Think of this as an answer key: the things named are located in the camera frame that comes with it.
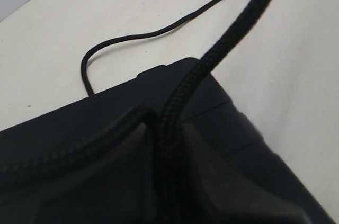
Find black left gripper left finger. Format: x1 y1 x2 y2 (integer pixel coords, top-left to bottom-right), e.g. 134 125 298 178
1 126 155 223

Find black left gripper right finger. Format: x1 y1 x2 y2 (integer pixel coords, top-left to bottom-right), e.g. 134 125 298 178
182 123 337 224

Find black plastic tool case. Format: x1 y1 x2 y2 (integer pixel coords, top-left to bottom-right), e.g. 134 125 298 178
0 57 339 224

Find black cord with frayed knot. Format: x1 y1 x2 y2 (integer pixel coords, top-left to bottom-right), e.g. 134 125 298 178
0 0 286 224

